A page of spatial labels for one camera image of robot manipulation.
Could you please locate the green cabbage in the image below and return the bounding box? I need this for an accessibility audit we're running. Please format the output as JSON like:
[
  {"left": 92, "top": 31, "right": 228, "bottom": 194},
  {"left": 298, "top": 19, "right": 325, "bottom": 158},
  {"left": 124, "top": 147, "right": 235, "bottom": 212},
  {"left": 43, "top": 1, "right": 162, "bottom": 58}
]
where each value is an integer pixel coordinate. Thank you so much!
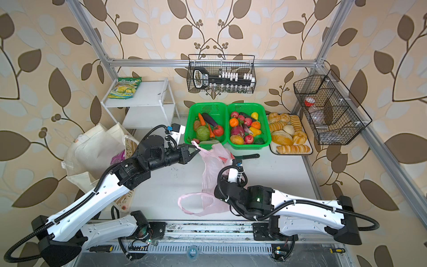
[{"left": 196, "top": 126, "right": 210, "bottom": 141}]

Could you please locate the pink plastic grocery bag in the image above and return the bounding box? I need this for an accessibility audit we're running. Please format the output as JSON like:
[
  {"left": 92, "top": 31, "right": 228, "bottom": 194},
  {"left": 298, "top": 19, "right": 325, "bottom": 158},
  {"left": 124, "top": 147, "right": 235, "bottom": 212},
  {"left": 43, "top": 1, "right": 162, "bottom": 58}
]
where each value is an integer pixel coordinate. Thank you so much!
[{"left": 177, "top": 141, "right": 234, "bottom": 217}]

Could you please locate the brown potato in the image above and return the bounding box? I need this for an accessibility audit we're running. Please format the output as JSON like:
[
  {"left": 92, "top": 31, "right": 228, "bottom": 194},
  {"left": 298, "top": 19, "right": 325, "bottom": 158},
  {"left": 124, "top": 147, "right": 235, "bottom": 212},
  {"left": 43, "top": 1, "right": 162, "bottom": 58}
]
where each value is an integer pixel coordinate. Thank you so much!
[{"left": 193, "top": 120, "right": 202, "bottom": 132}]

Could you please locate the green basket with vegetables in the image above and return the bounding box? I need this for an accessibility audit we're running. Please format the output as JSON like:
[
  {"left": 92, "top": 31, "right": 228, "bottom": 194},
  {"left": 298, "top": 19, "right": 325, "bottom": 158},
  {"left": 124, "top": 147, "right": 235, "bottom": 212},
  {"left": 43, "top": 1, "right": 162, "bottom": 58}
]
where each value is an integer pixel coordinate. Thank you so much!
[{"left": 184, "top": 102, "right": 230, "bottom": 150}]

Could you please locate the red tomato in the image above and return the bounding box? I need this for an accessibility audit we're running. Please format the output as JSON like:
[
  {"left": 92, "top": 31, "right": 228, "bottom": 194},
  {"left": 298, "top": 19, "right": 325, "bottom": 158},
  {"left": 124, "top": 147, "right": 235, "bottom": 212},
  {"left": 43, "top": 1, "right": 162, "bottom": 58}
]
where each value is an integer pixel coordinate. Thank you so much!
[{"left": 212, "top": 125, "right": 224, "bottom": 137}]

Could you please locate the magenta snack bag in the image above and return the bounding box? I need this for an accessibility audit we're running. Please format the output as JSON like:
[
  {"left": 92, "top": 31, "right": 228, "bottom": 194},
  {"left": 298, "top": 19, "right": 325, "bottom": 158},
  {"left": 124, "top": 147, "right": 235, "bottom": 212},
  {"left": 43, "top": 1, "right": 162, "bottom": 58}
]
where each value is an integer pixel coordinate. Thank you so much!
[{"left": 110, "top": 150, "right": 126, "bottom": 165}]

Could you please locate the yellow-green snack packet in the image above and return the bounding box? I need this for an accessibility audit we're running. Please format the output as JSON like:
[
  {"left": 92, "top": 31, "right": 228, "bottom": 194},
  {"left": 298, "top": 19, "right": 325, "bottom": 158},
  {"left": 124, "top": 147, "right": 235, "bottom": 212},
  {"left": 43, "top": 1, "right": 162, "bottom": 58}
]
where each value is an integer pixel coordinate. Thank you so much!
[{"left": 107, "top": 77, "right": 142, "bottom": 100}]

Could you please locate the cream canvas tote bag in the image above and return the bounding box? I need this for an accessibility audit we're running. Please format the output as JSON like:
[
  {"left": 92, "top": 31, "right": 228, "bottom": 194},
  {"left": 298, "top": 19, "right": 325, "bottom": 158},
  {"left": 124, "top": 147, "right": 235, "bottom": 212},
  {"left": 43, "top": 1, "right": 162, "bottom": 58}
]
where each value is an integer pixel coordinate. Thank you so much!
[{"left": 61, "top": 123, "right": 139, "bottom": 194}]

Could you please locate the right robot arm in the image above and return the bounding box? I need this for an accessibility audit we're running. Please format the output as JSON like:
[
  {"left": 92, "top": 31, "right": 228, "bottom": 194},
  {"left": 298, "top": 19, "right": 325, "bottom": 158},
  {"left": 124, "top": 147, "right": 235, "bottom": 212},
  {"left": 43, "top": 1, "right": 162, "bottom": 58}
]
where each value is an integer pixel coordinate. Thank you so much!
[{"left": 215, "top": 160, "right": 380, "bottom": 245}]

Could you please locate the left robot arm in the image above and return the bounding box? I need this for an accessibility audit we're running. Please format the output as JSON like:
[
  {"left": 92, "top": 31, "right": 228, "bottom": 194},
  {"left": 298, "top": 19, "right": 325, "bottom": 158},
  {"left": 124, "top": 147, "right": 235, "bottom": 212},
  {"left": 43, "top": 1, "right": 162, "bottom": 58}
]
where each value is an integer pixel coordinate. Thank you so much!
[{"left": 4, "top": 123, "right": 200, "bottom": 267}]

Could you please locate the green black wrench tool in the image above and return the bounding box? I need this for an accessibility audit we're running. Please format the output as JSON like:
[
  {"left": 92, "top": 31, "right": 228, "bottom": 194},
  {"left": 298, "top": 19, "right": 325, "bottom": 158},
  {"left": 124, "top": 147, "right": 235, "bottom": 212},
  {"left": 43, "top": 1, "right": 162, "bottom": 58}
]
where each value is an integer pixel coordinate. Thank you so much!
[{"left": 235, "top": 154, "right": 260, "bottom": 160}]

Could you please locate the white-green cucumber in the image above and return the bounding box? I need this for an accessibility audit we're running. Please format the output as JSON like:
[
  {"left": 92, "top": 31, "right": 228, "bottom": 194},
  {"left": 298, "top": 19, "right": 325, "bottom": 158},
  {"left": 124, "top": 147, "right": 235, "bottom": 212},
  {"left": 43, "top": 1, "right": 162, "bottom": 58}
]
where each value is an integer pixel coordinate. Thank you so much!
[{"left": 199, "top": 140, "right": 220, "bottom": 145}]

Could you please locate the orange carrot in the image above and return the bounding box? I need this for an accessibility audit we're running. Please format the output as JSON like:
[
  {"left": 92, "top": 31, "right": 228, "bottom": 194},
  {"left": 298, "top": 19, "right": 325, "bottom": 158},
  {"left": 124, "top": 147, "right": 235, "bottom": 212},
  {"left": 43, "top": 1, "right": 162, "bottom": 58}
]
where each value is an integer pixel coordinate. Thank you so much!
[{"left": 198, "top": 113, "right": 206, "bottom": 126}]

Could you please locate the purple eggplant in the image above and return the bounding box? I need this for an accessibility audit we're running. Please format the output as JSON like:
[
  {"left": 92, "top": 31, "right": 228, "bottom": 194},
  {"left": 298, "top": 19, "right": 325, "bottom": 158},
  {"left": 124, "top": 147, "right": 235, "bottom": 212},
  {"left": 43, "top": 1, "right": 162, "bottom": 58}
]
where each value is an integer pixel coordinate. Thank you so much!
[{"left": 201, "top": 112, "right": 218, "bottom": 127}]

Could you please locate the green basket with fruit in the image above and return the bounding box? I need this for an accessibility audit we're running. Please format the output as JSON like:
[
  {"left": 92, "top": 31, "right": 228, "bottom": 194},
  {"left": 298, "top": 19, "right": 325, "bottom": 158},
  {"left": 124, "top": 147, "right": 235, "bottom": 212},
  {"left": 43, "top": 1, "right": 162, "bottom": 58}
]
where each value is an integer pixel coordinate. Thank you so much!
[{"left": 226, "top": 103, "right": 271, "bottom": 150}]

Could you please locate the white two-tier shelf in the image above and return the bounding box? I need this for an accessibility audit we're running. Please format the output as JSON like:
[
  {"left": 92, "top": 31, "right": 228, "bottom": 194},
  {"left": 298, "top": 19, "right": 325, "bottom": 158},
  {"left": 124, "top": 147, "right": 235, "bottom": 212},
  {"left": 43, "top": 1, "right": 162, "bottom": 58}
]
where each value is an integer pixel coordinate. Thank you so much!
[{"left": 100, "top": 78, "right": 180, "bottom": 129}]

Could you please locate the tray of bread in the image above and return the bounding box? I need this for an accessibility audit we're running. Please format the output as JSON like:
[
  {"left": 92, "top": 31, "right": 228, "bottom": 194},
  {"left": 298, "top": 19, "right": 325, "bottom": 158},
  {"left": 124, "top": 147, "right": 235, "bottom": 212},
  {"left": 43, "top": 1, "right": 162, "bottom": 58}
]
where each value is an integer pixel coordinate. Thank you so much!
[{"left": 267, "top": 112, "right": 313, "bottom": 156}]

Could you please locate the red-capped bottle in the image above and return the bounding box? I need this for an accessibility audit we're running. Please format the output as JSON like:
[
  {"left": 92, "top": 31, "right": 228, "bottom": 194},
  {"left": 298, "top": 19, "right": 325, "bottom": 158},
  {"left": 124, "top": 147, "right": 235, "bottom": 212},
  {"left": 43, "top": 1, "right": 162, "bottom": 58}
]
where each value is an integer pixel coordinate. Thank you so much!
[{"left": 304, "top": 97, "right": 325, "bottom": 124}]

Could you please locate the black wire basket back wall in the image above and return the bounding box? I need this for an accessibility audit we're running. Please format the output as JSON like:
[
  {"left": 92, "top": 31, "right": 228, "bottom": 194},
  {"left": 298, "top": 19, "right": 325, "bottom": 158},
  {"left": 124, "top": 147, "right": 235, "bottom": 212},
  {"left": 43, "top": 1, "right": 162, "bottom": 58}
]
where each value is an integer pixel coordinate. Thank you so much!
[{"left": 186, "top": 53, "right": 256, "bottom": 97}]

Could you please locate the black wire basket wall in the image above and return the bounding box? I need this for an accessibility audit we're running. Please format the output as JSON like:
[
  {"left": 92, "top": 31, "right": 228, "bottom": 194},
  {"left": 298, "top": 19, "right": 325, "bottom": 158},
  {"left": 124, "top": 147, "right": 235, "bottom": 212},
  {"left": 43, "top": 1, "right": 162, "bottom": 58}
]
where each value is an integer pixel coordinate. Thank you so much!
[
  {"left": 293, "top": 70, "right": 372, "bottom": 145},
  {"left": 186, "top": 53, "right": 256, "bottom": 97}
]

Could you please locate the black wire basket right wall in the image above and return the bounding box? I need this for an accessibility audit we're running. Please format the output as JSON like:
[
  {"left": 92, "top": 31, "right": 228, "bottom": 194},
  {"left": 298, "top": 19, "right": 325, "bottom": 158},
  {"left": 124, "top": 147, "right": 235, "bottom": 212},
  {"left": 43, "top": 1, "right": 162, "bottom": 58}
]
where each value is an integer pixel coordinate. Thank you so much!
[{"left": 293, "top": 70, "right": 372, "bottom": 145}]

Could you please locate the black-handled screwdriver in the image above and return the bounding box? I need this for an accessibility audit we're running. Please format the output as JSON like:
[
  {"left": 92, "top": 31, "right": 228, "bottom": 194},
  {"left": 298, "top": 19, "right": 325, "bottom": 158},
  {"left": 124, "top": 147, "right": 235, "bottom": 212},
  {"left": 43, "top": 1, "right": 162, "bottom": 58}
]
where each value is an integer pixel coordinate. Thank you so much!
[{"left": 89, "top": 245, "right": 114, "bottom": 253}]

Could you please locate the yellow-handled screwdriver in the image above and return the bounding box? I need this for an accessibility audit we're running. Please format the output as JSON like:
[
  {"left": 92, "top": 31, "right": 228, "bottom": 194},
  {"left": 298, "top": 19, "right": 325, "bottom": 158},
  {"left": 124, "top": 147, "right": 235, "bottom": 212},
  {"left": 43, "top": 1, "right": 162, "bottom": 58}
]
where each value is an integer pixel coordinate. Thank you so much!
[{"left": 329, "top": 248, "right": 346, "bottom": 254}]

